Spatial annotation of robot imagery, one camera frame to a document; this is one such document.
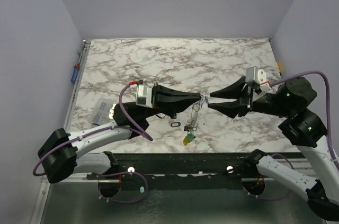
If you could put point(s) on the blue red wall clamp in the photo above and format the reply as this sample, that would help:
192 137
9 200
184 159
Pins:
76 68

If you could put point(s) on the clear plastic parts box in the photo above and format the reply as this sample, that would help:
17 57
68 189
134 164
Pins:
103 112

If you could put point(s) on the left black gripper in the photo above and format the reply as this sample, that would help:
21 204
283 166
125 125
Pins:
176 106

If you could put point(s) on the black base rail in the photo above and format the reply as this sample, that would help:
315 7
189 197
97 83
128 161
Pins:
200 171

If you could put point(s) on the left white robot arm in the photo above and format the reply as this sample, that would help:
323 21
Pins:
66 153

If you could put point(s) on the steel key organizer plate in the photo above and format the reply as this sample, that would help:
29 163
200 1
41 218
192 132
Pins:
191 124

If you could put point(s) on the black key ring tag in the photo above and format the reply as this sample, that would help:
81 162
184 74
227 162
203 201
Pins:
175 124

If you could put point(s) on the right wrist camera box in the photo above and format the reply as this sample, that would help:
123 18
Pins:
257 80

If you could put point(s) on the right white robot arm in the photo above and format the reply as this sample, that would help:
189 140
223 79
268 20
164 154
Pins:
302 127

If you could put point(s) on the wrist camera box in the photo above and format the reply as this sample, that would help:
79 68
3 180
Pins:
257 80
143 93

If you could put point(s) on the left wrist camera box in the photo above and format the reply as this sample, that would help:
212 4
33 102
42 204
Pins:
143 93

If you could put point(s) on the green tag key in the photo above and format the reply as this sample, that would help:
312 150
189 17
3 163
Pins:
189 137

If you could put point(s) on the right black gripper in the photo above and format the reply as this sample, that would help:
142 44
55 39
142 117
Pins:
246 99

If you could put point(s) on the yellow tag key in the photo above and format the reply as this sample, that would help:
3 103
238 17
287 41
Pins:
186 141

